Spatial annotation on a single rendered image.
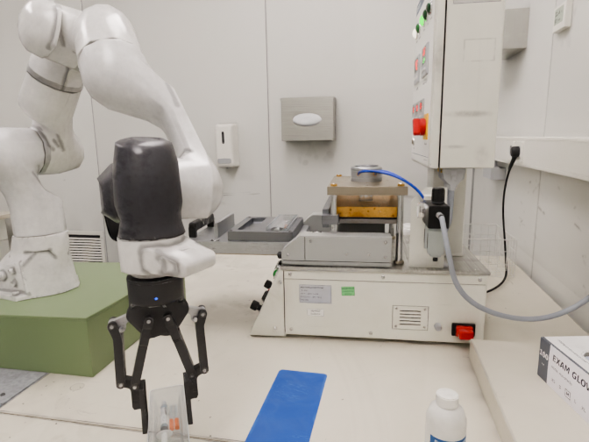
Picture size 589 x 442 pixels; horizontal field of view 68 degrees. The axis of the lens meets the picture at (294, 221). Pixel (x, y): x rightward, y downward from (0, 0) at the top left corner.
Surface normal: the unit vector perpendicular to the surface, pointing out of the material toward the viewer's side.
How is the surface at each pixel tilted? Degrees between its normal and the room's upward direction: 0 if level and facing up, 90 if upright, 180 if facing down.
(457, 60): 90
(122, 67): 68
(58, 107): 124
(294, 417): 0
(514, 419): 0
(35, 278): 81
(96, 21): 53
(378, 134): 90
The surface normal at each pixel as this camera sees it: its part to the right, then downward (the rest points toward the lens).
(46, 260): 0.44, 0.03
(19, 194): 0.23, 0.47
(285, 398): -0.02, -0.98
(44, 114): 0.32, 0.63
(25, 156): 0.89, 0.00
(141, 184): 0.03, 0.11
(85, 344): -0.20, 0.19
